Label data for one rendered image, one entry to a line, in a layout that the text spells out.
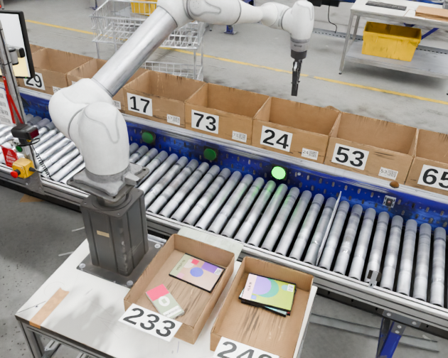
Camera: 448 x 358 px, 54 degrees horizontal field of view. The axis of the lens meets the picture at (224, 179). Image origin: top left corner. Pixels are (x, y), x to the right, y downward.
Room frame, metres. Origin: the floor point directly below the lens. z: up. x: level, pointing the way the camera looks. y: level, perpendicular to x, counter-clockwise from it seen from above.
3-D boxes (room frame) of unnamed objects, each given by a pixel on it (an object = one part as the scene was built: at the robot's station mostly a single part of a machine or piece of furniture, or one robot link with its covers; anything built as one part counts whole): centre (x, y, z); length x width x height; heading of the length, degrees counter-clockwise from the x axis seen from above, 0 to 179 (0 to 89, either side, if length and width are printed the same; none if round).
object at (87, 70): (2.51, 0.72, 0.97); 0.39 x 0.29 x 0.17; 68
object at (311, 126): (2.08, -0.37, 0.96); 0.39 x 0.29 x 0.17; 68
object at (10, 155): (1.83, 1.05, 0.85); 0.16 x 0.01 x 0.13; 68
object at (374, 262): (1.46, -0.71, 0.72); 0.52 x 0.05 x 0.05; 158
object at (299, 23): (2.05, -0.31, 1.55); 0.13 x 0.11 x 0.16; 45
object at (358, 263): (1.48, -0.65, 0.72); 0.52 x 0.05 x 0.05; 158
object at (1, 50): (1.83, 0.98, 1.11); 0.12 x 0.05 x 0.88; 68
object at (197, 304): (1.13, 0.14, 0.80); 0.38 x 0.28 x 0.10; 159
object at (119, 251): (1.30, 0.42, 0.91); 0.26 x 0.26 x 0.33; 70
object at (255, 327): (1.02, -0.17, 0.80); 0.38 x 0.28 x 0.10; 162
